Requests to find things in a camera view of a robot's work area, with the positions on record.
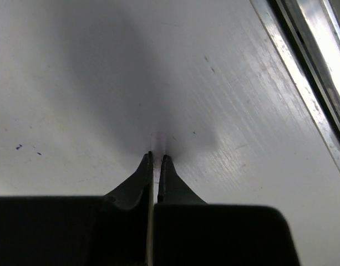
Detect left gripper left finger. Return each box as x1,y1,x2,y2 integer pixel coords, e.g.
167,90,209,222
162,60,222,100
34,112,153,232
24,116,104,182
0,153,153,265

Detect aluminium rail frame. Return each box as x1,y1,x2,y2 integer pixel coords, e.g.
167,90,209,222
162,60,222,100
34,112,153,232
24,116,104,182
251,1,340,171

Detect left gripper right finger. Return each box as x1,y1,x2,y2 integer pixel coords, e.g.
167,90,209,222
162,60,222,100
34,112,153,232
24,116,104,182
153,155,300,265

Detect clear pen cap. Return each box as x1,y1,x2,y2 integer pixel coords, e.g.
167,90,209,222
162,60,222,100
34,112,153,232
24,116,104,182
151,132,166,185

